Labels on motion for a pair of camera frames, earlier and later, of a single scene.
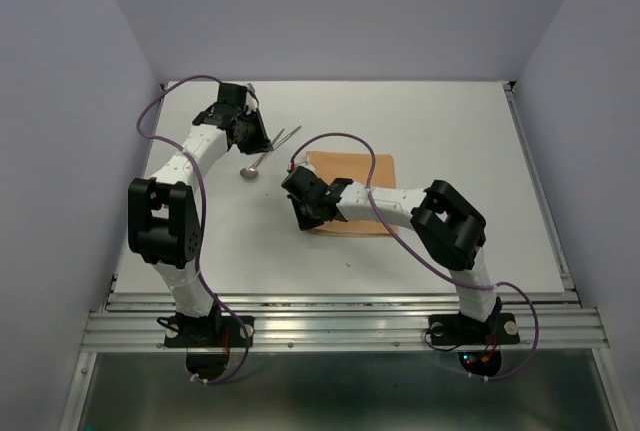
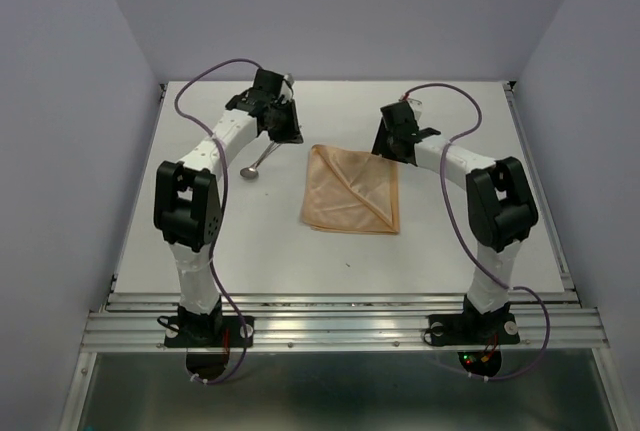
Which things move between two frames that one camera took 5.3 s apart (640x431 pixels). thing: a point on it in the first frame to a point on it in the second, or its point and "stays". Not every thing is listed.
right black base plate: (459, 330) stays
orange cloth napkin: (355, 167) stays
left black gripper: (262, 143) to (293, 133)
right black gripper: (304, 223) to (380, 145)
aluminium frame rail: (349, 321) stays
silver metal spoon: (252, 171) stays
